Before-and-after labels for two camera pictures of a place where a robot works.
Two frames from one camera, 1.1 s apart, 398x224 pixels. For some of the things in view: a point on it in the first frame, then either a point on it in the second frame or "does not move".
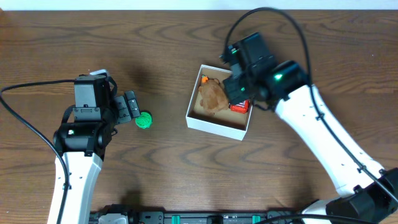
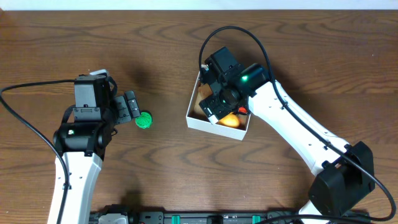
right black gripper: x=234 y=98 to x=211 y=106
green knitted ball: x=144 y=121 does not move
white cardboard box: x=222 y=123 does not move
